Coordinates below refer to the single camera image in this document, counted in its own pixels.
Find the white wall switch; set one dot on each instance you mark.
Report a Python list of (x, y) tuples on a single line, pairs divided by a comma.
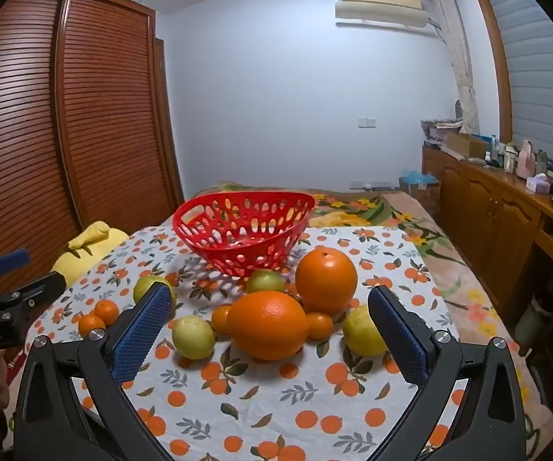
[(366, 123)]

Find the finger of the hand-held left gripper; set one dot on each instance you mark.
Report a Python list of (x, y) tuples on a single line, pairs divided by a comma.
[(41, 289), (10, 261)]

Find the dark waste bin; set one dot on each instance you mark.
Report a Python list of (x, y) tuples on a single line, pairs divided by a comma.
[(540, 314)]

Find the large round orange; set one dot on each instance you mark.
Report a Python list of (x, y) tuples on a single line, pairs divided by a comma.
[(327, 278)]

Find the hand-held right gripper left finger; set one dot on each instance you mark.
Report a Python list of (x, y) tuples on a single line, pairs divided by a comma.
[(142, 336)]

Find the pink tissue box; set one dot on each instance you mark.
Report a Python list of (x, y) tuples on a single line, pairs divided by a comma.
[(538, 184)]

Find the red plastic basket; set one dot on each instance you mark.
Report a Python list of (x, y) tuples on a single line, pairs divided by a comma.
[(250, 251)]

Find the green bottle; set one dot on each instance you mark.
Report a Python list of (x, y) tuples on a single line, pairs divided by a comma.
[(541, 160)]

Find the blue cap bottle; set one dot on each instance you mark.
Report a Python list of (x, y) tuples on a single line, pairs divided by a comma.
[(494, 148)]

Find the white wall socket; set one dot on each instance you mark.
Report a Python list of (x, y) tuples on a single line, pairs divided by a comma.
[(367, 184)]

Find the wooden louvred wardrobe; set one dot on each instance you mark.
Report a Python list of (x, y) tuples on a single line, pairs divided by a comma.
[(89, 105)]

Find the orange print tablecloth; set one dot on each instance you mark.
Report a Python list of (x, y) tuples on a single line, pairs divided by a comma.
[(257, 394)]

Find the green guava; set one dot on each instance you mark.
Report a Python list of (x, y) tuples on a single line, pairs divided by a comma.
[(358, 331), (143, 288), (193, 337), (264, 282)]

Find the wooden cabinet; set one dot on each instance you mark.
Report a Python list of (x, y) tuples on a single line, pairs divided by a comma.
[(487, 201)]

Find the cardboard box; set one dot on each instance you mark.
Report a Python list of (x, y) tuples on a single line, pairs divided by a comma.
[(466, 145)]

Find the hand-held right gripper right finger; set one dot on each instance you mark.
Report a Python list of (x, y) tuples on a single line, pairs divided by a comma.
[(401, 341)]

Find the wooden window frame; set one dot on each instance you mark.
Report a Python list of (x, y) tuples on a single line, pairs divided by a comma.
[(495, 57)]

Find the white bottle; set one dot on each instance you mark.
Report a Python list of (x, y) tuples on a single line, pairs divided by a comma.
[(510, 158)]

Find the large oval orange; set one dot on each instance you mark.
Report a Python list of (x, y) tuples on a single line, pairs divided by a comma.
[(269, 326)]

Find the small tangerine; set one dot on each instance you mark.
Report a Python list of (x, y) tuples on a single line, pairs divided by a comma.
[(220, 319), (107, 310), (90, 325), (319, 325)]

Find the pink bottle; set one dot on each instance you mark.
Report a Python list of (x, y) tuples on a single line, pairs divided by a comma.
[(526, 159)]

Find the yellow pillow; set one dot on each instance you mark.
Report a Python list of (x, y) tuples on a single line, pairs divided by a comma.
[(89, 249)]

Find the floral blanket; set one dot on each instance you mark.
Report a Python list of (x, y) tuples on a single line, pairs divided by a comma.
[(449, 269)]

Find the grey window blind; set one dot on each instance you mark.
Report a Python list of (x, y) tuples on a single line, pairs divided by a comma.
[(535, 81)]

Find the beige curtain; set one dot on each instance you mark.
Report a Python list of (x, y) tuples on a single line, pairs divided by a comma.
[(459, 57)]

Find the blue bag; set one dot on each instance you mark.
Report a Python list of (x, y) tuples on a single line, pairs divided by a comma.
[(418, 180)]

